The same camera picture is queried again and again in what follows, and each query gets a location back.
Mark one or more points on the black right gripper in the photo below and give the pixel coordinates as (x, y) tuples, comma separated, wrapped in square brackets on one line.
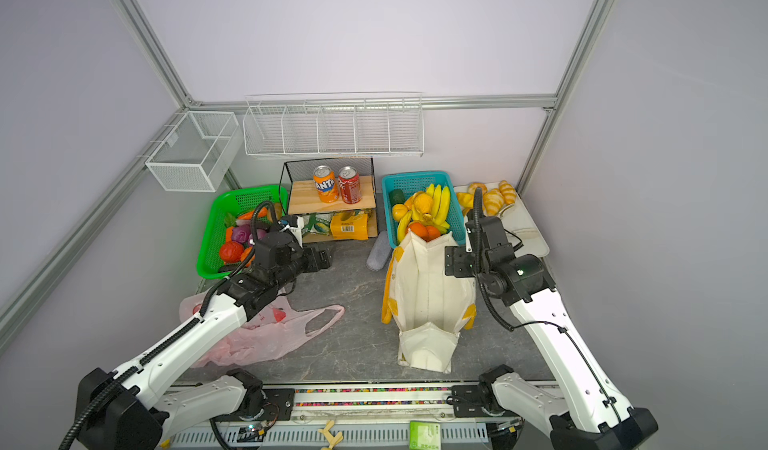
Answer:
[(457, 261)]

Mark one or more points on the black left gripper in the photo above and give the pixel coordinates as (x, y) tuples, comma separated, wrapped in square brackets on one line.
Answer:
[(314, 264)]

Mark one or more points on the pink plastic grocery bag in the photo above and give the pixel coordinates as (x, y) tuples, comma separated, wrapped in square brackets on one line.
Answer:
[(274, 332)]

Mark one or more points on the red tomato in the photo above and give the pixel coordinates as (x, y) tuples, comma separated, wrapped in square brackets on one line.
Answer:
[(231, 251)]

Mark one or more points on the cream canvas tote bag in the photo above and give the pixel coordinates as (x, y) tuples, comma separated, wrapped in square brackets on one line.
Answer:
[(429, 308)]

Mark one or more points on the orange Fanta can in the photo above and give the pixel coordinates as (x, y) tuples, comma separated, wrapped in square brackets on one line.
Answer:
[(326, 184)]

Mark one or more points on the red cola can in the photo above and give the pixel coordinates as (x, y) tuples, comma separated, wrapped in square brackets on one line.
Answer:
[(349, 185)]

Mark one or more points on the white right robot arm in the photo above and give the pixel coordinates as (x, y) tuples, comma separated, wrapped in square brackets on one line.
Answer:
[(589, 411)]

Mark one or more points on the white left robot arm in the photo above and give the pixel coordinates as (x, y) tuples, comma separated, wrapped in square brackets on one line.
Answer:
[(130, 408)]

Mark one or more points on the white plastic tray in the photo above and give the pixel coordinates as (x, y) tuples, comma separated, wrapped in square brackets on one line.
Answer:
[(521, 228)]

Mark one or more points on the green snack packet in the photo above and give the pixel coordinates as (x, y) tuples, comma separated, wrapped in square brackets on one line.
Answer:
[(317, 224)]

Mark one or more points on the striped croissant middle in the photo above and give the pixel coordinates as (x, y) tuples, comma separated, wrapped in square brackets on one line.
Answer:
[(493, 202)]

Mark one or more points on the striped croissant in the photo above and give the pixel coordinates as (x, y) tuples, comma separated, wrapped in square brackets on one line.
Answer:
[(508, 192), (493, 202)]

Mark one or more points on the yellow croissant left back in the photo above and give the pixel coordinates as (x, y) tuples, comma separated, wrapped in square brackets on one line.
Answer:
[(466, 200)]

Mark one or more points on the yellow banana bunch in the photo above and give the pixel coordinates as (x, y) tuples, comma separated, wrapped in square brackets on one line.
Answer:
[(436, 223)]

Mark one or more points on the striped croissant far right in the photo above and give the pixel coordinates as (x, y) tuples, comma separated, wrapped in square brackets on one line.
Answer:
[(508, 192)]

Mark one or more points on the carrot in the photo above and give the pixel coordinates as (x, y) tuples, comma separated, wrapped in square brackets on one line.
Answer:
[(261, 214)]

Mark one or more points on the round bread roll back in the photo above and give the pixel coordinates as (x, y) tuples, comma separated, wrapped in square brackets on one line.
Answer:
[(476, 186)]

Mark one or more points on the yellow snack packet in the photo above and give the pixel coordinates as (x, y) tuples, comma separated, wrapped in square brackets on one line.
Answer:
[(350, 225)]

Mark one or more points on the orange fruit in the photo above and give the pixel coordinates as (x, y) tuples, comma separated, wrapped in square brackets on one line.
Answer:
[(419, 230)]

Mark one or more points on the teal plastic fruit basket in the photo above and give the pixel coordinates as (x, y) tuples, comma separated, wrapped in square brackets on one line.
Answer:
[(409, 183)]

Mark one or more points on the yellow lemon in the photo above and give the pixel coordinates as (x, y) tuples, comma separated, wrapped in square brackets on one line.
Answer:
[(398, 211)]

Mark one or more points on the green plastic vegetable basket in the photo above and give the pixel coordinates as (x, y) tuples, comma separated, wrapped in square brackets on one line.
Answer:
[(222, 220)]

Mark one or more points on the green avocado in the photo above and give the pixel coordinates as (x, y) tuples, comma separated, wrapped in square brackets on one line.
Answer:
[(396, 197)]

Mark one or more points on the small white mesh basket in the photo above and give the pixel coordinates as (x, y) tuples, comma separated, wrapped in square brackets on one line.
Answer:
[(197, 152)]

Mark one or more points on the black wire wooden shelf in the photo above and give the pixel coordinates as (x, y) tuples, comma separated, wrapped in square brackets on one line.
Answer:
[(297, 177)]

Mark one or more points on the long white wire basket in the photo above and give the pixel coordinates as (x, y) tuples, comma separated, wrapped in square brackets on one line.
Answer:
[(326, 124)]

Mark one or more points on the green card on rail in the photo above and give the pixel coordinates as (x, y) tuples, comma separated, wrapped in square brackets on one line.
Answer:
[(424, 436)]

